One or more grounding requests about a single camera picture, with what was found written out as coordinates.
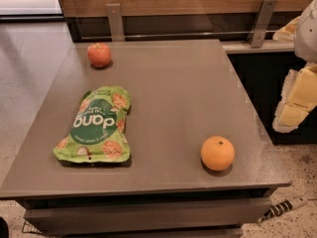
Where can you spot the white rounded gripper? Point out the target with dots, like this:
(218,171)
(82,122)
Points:
(307,37)

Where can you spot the orange fruit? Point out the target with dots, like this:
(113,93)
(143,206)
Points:
(217,153)

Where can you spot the grey table drawer front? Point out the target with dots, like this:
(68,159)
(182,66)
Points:
(147,216)

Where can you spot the right metal bracket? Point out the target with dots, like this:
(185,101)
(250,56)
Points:
(256,36)

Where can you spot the red apple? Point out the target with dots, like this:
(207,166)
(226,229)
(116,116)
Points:
(99,54)

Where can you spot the metal bracket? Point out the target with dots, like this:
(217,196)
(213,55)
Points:
(256,36)
(115,20)

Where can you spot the green snack chip bag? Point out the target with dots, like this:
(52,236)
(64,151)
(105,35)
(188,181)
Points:
(97,134)

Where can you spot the black white striped tool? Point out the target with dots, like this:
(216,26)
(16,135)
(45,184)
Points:
(283,207)

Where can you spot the left metal bracket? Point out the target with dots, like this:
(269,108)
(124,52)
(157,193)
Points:
(115,20)

